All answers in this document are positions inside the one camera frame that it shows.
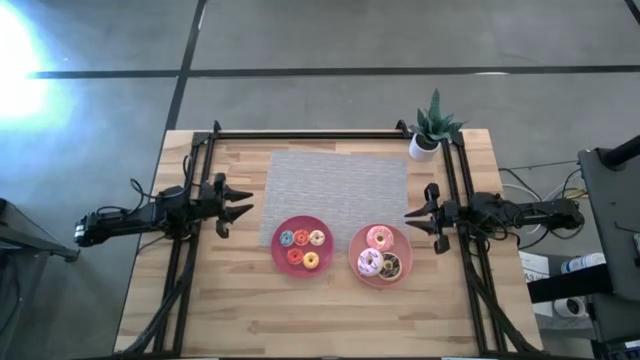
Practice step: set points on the white printed paper sheet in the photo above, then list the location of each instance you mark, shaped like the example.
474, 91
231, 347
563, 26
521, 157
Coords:
534, 267

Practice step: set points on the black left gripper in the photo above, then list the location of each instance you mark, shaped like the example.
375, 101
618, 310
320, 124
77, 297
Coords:
220, 207

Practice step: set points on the grey woven placemat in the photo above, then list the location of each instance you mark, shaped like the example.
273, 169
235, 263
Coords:
340, 190

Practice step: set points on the small red striped donut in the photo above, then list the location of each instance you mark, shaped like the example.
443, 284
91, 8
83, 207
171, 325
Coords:
295, 256

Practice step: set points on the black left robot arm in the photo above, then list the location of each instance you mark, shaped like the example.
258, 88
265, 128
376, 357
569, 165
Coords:
125, 222

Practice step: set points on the green plant in white pot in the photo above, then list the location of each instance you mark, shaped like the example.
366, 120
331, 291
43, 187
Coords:
432, 130

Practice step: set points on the white tape roll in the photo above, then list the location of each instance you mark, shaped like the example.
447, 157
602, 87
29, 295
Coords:
569, 306

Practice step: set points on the dark pink round plate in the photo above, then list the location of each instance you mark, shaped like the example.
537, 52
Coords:
280, 262

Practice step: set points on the small glazed toy donut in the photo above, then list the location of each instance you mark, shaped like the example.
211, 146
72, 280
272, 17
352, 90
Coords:
286, 238

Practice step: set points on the white plastic bottle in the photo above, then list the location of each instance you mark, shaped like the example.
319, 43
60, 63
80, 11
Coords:
582, 263

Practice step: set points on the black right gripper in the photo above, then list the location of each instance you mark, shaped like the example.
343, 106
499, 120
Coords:
447, 214

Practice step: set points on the dark grey equipment cart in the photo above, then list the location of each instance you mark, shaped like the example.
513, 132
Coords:
612, 220

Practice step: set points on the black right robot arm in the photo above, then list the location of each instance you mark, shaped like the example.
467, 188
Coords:
525, 212

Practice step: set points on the small orange glazed donut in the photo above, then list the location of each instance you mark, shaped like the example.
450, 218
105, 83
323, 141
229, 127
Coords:
317, 237
301, 237

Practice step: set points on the grey side table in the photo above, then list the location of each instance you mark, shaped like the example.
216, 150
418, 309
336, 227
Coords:
30, 235

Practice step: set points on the large lilac glazed donut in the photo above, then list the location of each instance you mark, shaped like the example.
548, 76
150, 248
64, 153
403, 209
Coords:
370, 262

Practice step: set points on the black aluminium table frame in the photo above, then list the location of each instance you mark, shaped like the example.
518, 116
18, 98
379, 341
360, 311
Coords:
207, 165

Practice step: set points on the large pink glazed donut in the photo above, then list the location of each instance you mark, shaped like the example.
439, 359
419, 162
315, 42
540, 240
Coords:
380, 238

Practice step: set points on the small yellow glazed donut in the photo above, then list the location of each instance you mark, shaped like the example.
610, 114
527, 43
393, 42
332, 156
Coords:
310, 259

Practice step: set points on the light pink round plate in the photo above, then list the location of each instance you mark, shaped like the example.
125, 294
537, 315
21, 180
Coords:
356, 245

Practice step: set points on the black cart shelf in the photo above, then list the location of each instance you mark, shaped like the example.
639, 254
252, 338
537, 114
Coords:
570, 290

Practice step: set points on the large chocolate glazed donut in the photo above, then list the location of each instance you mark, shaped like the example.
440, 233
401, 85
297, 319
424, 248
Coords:
390, 267

